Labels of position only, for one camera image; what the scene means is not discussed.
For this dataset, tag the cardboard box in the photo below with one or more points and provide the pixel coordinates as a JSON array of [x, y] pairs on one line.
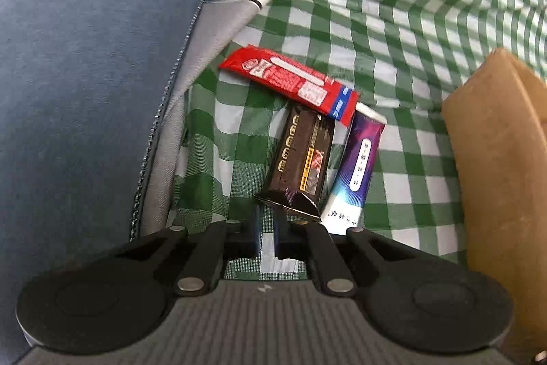
[[491, 155]]

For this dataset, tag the green checked cloth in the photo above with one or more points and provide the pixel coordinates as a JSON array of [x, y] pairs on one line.
[[384, 6]]

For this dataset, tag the red and blue snack packet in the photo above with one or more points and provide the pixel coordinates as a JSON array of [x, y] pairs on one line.
[[282, 74]]

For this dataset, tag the purple and white snack packet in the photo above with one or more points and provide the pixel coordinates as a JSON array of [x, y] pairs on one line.
[[359, 159]]

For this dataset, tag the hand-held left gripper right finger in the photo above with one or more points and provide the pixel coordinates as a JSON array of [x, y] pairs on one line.
[[280, 236]]

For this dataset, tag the brown chocolate bar packet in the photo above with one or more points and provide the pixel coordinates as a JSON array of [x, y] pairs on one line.
[[295, 147]]

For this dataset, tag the blue fabric bag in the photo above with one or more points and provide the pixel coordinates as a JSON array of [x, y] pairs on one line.
[[85, 70]]

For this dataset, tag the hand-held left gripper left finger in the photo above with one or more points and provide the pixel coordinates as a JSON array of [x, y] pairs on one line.
[[255, 232]]

